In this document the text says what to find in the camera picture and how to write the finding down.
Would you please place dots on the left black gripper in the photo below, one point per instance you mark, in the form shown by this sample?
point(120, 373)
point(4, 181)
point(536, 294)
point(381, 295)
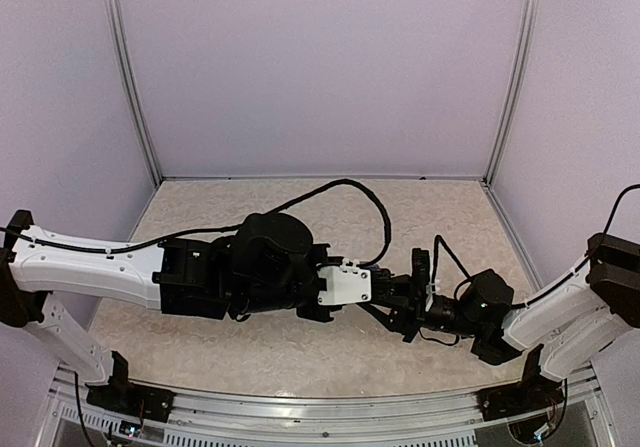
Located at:
point(321, 251)

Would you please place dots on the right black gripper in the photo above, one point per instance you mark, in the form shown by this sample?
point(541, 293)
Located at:
point(407, 324)

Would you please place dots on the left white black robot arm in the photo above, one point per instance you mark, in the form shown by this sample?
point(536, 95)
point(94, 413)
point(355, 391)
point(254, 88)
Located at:
point(269, 262)

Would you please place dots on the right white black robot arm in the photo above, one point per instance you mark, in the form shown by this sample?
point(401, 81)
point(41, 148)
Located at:
point(563, 326)

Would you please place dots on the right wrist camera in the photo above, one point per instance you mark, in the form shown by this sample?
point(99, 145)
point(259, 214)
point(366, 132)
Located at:
point(434, 287)

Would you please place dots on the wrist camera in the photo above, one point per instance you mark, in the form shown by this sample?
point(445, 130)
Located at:
point(434, 287)
point(345, 284)

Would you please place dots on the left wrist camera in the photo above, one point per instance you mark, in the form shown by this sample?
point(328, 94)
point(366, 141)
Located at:
point(345, 284)

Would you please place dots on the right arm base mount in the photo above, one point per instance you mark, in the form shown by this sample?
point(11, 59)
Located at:
point(532, 392)

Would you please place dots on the front aluminium rail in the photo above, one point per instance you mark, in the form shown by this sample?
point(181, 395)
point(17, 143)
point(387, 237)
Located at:
point(206, 418)

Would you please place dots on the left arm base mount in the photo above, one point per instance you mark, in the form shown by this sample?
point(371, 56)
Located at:
point(119, 394)

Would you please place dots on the right aluminium frame post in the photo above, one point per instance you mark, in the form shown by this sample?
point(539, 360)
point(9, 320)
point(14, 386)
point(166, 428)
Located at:
point(516, 80)

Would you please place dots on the aluminium frame post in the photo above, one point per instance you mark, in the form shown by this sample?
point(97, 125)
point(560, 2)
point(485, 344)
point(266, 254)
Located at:
point(131, 91)
point(516, 80)

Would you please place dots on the left aluminium frame post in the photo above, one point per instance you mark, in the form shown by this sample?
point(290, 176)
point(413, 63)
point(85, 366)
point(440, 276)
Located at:
point(131, 91)

